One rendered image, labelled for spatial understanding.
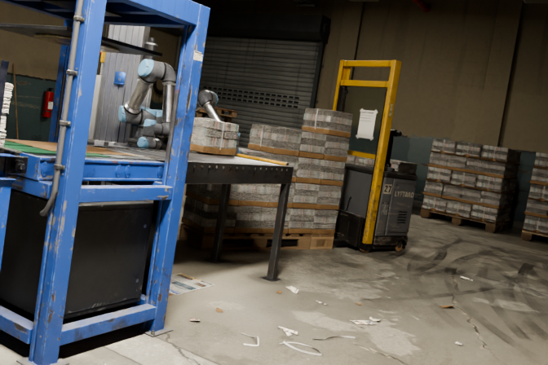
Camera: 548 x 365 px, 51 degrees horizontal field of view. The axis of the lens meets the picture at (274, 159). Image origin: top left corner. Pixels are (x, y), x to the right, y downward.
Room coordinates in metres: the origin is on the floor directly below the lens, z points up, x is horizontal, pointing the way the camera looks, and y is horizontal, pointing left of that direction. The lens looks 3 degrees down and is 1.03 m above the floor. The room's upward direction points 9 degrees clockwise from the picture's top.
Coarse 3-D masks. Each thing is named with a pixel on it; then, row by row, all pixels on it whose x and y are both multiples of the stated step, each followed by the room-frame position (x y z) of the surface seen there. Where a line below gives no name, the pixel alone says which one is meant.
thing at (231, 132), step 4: (212, 120) 4.18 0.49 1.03; (228, 124) 4.00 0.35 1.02; (232, 124) 4.04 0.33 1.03; (228, 128) 4.01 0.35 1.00; (232, 128) 4.05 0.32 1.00; (236, 128) 4.09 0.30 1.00; (228, 132) 4.02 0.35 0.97; (232, 132) 4.06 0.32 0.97; (236, 132) 4.10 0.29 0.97; (224, 136) 3.98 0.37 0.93; (228, 136) 4.02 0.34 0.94; (232, 136) 4.07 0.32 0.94; (236, 136) 4.11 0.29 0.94; (224, 140) 4.00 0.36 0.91; (228, 140) 4.04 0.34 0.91; (232, 140) 4.08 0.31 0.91; (224, 144) 4.00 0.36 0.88; (228, 144) 4.04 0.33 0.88; (232, 144) 4.11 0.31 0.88; (232, 148) 4.09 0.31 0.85
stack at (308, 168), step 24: (312, 168) 5.10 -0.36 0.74; (192, 192) 4.65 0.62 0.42; (216, 192) 4.48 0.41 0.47; (240, 192) 4.64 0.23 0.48; (264, 192) 4.78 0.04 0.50; (312, 192) 5.12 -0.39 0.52; (192, 216) 4.61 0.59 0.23; (216, 216) 4.51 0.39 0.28; (240, 216) 4.65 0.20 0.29; (264, 216) 4.81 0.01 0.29; (288, 216) 4.96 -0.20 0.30; (312, 216) 5.14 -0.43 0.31; (192, 240) 4.56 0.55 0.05; (240, 240) 4.91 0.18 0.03; (264, 240) 4.83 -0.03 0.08
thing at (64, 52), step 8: (64, 24) 3.11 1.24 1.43; (72, 24) 3.08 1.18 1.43; (64, 48) 3.10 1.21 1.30; (64, 56) 3.10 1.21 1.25; (64, 64) 3.09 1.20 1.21; (64, 72) 3.08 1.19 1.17; (56, 80) 3.12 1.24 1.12; (64, 80) 3.08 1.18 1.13; (56, 88) 3.11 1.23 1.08; (56, 96) 3.11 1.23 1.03; (56, 104) 3.10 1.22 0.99; (56, 112) 3.10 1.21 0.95; (56, 120) 3.09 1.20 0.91; (56, 128) 3.09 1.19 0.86; (56, 136) 3.08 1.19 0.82
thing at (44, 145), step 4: (8, 140) 2.59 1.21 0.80; (12, 140) 2.63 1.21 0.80; (16, 140) 2.66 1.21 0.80; (20, 140) 2.69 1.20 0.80; (24, 140) 2.72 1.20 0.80; (28, 144) 2.54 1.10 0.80; (32, 144) 2.57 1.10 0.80; (36, 144) 2.60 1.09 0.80; (40, 144) 2.64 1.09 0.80; (44, 144) 2.67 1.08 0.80; (48, 144) 2.70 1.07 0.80; (52, 144) 2.74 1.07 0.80; (56, 144) 2.77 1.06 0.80; (44, 148) 2.47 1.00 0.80; (48, 148) 2.50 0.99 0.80; (52, 148) 2.53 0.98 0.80; (56, 148) 2.56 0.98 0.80; (88, 148) 2.82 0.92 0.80; (92, 148) 2.86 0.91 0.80; (96, 148) 2.90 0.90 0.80; (100, 148) 2.93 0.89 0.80; (88, 152) 2.59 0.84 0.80; (92, 152) 2.63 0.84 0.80; (96, 152) 2.66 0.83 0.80; (100, 152) 2.69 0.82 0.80; (104, 152) 2.73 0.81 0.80; (108, 152) 2.76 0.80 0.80; (112, 152) 2.79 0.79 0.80; (116, 152) 2.83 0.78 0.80
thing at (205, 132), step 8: (200, 120) 3.83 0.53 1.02; (208, 120) 3.81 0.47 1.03; (200, 128) 3.83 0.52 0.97; (208, 128) 3.82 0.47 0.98; (216, 128) 3.91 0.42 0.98; (192, 136) 3.86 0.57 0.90; (200, 136) 3.83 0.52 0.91; (208, 136) 3.83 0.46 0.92; (216, 136) 3.91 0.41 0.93; (200, 144) 3.81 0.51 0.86; (208, 144) 3.84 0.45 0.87; (216, 144) 3.92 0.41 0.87
